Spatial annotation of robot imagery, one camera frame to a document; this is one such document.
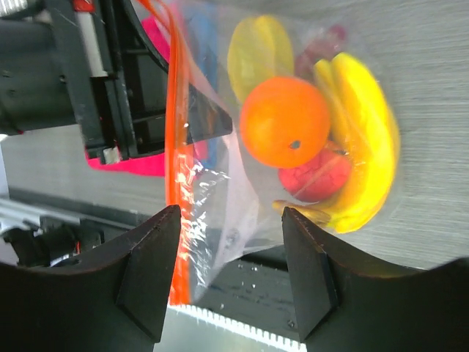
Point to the yellow fake star fruit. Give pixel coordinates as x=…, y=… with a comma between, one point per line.
x=259, y=49

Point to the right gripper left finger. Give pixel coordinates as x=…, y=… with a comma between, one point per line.
x=110, y=298

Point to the orange fake fruit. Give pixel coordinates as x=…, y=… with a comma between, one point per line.
x=284, y=122

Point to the clear zip top bag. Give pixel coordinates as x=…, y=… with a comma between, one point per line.
x=224, y=194

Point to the blue folded cloth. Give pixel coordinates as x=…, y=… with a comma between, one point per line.
x=204, y=24

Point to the yellow fake banana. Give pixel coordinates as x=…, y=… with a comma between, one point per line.
x=365, y=127

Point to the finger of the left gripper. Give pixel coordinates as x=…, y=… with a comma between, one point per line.
x=205, y=118

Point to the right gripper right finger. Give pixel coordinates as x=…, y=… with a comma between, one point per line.
x=348, y=300

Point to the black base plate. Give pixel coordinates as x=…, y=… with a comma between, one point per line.
x=254, y=289

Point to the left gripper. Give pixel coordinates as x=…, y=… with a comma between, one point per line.
x=84, y=63

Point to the red fake fruit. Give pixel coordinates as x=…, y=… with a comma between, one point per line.
x=320, y=178

